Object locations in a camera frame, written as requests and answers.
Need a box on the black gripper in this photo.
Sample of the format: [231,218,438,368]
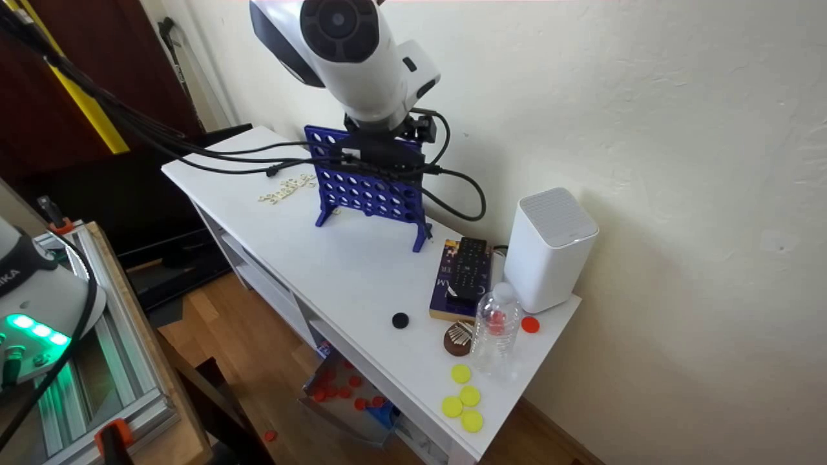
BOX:
[342,115,429,176]

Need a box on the blue connect four grid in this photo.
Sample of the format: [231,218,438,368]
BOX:
[304,125,435,256]

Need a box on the black remote control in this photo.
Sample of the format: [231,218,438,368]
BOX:
[448,236,491,305]

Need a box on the white box speaker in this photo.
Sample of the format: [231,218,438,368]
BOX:
[503,186,602,315]

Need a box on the game box with red pieces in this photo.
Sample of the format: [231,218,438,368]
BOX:
[300,347,404,448]

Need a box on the dark brown wooden cabinet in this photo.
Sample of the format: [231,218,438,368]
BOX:
[0,0,209,183]

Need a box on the yellow strip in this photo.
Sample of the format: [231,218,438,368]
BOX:
[22,0,132,159]

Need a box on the orange clamp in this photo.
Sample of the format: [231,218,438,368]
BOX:
[97,418,139,465]

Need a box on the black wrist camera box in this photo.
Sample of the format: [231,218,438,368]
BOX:
[404,108,435,146]

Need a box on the black cable with plug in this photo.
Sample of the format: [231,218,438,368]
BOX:
[265,159,300,181]

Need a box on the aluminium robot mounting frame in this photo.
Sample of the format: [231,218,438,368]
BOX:
[35,220,179,465]

